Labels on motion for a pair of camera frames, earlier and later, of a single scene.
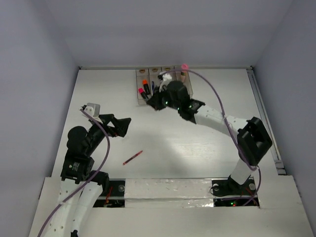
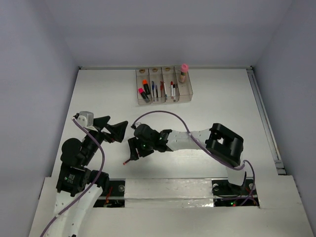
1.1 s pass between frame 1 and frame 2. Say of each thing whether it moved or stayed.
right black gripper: moved
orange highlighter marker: stayed
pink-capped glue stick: stayed
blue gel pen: stayed
